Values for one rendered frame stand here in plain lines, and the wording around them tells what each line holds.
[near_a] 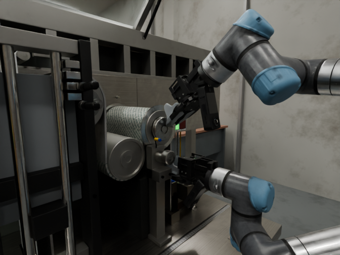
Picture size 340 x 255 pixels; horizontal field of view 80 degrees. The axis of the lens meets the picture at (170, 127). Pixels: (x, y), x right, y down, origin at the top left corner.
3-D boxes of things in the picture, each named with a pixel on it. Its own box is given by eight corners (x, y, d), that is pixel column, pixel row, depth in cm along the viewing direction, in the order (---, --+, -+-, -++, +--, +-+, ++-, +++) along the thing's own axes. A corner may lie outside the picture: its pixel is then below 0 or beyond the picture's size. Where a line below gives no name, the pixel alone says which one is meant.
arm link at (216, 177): (234, 192, 59) (219, 202, 53) (220, 187, 62) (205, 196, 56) (235, 167, 58) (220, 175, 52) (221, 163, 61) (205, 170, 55)
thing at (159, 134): (151, 128, 59) (166, 112, 63) (146, 127, 60) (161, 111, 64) (162, 145, 63) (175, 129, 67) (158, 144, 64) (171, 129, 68)
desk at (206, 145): (225, 172, 363) (227, 125, 350) (162, 203, 258) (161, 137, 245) (192, 162, 420) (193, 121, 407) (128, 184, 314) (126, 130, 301)
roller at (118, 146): (110, 185, 54) (108, 141, 52) (74, 163, 72) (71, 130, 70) (145, 173, 62) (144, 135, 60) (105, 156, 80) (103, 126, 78)
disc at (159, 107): (141, 155, 60) (140, 105, 58) (140, 155, 60) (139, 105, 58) (175, 146, 70) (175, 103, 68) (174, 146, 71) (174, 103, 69)
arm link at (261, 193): (263, 223, 46) (265, 187, 45) (220, 205, 54) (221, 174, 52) (274, 209, 51) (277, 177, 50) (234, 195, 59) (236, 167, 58)
